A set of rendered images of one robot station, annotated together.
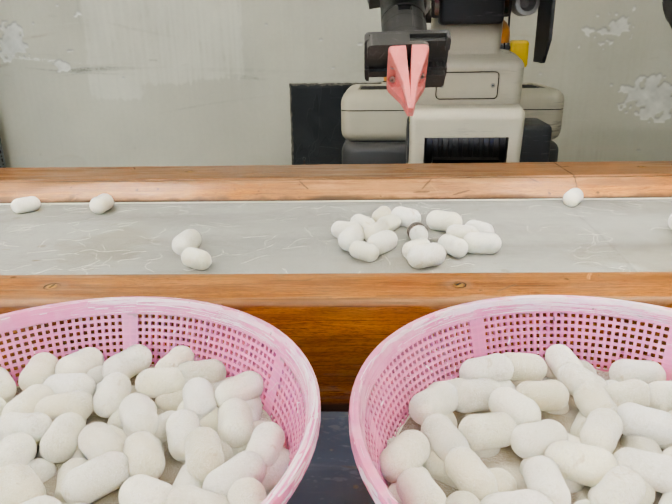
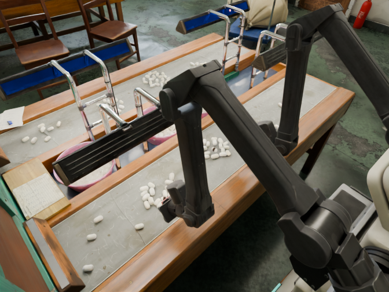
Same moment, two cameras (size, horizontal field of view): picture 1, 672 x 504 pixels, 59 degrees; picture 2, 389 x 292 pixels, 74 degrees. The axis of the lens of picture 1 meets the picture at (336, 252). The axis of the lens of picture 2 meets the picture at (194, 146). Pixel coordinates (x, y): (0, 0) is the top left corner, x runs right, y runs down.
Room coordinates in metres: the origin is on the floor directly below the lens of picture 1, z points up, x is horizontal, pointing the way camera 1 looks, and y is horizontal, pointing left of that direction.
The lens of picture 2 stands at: (1.10, -0.79, 1.67)
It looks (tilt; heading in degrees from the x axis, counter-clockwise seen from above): 46 degrees down; 133
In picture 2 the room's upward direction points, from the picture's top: 2 degrees clockwise
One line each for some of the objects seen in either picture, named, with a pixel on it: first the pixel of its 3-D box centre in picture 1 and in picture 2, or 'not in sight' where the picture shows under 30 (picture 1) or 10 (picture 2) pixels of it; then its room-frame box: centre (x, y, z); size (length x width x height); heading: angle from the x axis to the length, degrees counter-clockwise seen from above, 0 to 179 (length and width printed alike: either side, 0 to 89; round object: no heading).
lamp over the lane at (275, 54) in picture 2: not in sight; (293, 43); (0.54, 0.55, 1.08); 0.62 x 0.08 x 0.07; 88
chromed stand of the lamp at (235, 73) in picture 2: not in sight; (223, 45); (0.06, 0.57, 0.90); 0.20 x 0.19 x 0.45; 88
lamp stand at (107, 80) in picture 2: not in sight; (91, 103); (0.03, -0.40, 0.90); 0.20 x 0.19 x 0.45; 88
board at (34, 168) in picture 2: not in sight; (35, 189); (0.21, -0.80, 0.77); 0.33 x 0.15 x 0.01; 178
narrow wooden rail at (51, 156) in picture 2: not in sight; (166, 102); (0.08, 0.03, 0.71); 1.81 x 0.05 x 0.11; 88
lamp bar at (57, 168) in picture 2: not in sight; (144, 124); (0.51, -0.42, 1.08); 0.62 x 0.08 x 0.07; 88
